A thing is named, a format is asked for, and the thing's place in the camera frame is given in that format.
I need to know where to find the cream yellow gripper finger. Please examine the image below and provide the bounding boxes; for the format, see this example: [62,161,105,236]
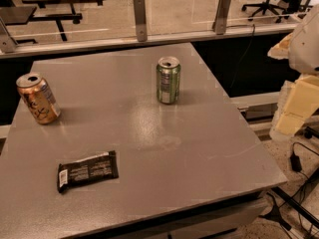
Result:
[269,74,319,141]

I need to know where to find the black rxbar chocolate wrapper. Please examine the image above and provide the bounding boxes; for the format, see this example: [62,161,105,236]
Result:
[57,150,119,193]

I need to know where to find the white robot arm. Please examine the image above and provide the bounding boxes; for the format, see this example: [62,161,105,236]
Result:
[268,5,319,140]

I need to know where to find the black stand leg on floor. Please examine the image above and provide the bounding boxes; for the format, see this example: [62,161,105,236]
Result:
[261,187,319,231]

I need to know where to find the green soda can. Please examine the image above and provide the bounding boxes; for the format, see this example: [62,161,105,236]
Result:
[157,56,181,105]

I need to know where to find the orange gold soda can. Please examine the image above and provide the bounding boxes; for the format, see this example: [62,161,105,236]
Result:
[16,73,61,124]

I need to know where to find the dark background table near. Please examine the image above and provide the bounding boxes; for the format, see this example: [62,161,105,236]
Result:
[0,6,83,41]

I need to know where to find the black power adapter with cable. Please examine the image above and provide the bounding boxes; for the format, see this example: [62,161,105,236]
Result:
[290,142,319,180]

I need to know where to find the black hanging cable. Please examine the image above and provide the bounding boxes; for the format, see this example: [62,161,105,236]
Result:
[228,23,257,90]

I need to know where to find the right metal glass bracket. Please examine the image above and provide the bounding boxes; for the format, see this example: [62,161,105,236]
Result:
[212,0,231,35]

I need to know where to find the metal glass bracket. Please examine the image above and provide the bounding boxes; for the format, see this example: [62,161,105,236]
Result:
[212,0,231,35]
[133,0,148,42]
[0,17,17,53]

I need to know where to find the middle metal glass bracket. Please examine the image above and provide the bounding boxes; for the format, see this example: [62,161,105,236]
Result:
[133,0,148,42]

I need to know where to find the left metal glass bracket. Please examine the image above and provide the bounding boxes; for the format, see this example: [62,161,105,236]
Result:
[0,17,17,53]

